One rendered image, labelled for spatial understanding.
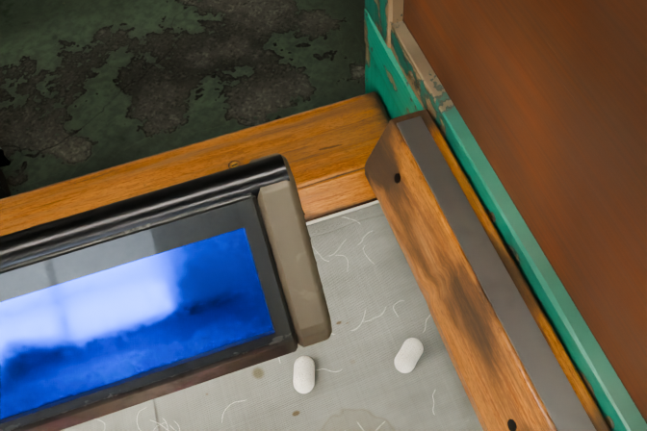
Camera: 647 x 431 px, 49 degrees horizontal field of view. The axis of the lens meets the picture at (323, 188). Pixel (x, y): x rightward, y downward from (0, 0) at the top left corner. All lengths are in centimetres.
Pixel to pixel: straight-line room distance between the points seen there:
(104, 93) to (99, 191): 122
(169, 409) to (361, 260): 21
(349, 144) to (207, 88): 118
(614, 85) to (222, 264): 22
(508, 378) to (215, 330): 27
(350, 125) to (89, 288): 49
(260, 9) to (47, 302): 182
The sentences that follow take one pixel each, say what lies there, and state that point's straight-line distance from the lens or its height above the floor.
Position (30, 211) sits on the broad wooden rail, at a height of 76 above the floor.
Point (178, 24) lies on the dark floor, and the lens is 205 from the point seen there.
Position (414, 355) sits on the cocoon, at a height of 76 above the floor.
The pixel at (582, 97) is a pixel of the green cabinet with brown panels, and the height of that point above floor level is 102.
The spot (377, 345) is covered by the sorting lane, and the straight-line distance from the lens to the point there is 62.
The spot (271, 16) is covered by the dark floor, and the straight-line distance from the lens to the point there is 202.
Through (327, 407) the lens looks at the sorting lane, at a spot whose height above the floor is 74.
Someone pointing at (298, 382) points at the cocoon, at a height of 76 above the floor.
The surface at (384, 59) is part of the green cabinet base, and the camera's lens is 70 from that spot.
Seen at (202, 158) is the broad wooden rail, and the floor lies 76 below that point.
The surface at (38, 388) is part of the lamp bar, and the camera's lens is 28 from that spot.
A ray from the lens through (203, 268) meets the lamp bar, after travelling 26.
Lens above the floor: 131
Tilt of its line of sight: 54 degrees down
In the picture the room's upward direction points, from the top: 6 degrees counter-clockwise
